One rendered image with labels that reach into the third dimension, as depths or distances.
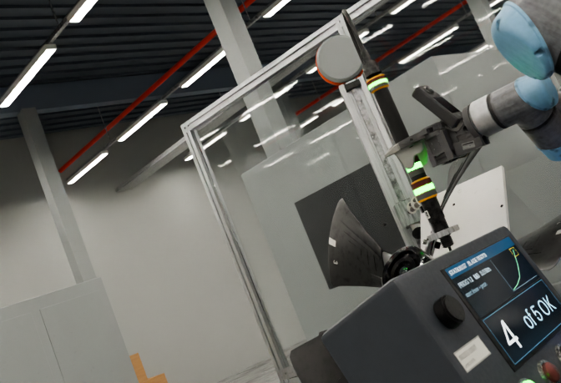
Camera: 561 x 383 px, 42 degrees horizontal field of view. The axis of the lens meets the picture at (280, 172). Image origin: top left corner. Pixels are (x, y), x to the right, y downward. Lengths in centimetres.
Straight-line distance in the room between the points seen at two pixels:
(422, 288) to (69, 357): 643
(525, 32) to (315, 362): 90
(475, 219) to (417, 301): 127
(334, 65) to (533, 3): 127
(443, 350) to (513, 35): 58
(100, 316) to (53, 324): 47
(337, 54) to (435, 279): 168
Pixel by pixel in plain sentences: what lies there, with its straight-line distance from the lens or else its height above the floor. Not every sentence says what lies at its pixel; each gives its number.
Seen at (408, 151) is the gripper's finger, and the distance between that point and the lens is 154.
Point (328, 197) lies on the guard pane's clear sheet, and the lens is 259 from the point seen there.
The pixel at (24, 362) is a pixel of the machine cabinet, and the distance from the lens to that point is 686.
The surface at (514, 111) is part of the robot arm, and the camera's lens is 143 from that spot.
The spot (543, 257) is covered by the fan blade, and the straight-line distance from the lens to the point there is 139.
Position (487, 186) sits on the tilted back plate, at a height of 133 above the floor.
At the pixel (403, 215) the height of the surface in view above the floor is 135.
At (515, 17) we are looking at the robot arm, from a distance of 111.
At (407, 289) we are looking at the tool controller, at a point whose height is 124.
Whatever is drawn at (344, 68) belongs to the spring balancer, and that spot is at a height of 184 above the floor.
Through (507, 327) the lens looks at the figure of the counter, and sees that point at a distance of 74.
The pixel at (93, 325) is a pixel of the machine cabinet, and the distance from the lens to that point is 717.
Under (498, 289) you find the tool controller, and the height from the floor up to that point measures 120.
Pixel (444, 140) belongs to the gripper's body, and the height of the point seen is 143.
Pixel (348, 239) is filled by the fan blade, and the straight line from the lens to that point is 179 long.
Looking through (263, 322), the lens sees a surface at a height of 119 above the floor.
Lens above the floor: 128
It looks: 8 degrees up
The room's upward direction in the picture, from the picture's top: 22 degrees counter-clockwise
